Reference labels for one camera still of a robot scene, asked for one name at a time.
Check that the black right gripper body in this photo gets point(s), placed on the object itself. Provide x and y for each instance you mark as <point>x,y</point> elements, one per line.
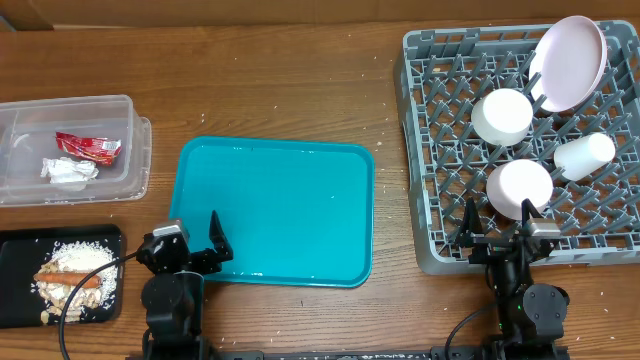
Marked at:
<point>489,247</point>

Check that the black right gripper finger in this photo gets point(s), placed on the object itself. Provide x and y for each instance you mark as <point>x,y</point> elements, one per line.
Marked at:
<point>528,211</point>
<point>471,224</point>

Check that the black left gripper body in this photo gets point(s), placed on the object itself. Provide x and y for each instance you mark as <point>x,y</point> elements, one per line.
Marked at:
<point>201,263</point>

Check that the small white plate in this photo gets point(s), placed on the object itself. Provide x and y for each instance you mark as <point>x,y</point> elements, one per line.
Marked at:
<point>510,184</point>

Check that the white cup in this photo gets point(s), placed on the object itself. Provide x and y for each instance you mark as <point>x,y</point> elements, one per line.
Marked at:
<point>579,158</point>

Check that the white saucer bowl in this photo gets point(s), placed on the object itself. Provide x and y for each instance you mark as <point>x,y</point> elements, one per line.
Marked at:
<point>503,117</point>

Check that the red snack wrapper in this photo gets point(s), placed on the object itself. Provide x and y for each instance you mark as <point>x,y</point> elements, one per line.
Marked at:
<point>102,151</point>

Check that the white tissue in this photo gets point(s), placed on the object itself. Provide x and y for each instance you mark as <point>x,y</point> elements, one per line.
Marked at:
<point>66,170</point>

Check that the large white plate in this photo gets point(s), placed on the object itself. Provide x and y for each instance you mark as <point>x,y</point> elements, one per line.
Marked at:
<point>570,59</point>

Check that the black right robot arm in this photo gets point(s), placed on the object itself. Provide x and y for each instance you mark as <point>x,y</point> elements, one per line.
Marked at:
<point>531,316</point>

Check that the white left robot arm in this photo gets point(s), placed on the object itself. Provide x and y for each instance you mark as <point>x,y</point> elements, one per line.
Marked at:
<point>174,296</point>

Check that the grey dishwasher rack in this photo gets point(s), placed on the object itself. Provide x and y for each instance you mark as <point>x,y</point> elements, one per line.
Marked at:
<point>442,73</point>

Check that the black waste tray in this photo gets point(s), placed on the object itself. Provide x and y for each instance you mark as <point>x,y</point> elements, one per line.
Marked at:
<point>22,253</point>

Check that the teal plastic tray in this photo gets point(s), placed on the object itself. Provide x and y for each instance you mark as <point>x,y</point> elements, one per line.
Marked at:
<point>294,213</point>

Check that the food scraps pile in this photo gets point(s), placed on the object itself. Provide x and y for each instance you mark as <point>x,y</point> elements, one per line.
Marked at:
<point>80,257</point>

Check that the clear plastic storage bin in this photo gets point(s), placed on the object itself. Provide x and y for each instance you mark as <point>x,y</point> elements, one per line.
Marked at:
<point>28,131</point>

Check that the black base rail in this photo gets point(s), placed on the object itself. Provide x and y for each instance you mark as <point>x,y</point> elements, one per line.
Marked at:
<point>435,353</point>

